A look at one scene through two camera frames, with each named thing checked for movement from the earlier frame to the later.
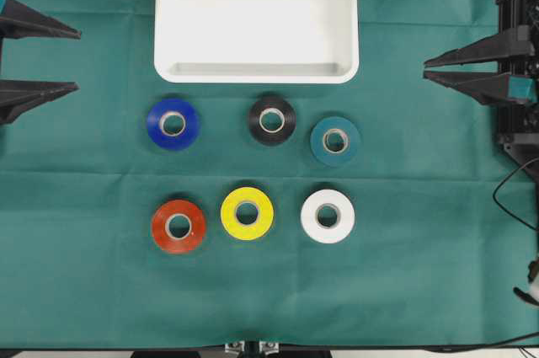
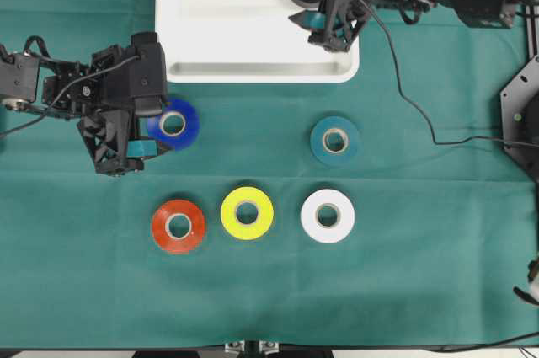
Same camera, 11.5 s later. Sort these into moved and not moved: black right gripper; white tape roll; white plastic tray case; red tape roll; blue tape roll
Moved: black right gripper
Not moved: white tape roll; white plastic tray case; blue tape roll; red tape roll
